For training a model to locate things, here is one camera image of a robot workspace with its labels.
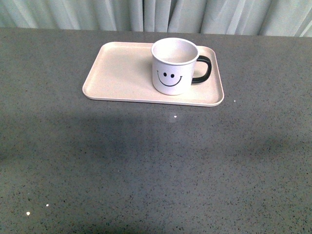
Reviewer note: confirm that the pale grey curtain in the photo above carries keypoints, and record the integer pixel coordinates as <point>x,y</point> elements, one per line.
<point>232,17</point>

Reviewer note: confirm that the white smiley mug black handle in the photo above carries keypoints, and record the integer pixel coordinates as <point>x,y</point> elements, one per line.
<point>173,65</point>

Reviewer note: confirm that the beige rectangular plastic tray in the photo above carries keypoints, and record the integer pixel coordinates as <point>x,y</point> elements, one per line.
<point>122,71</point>

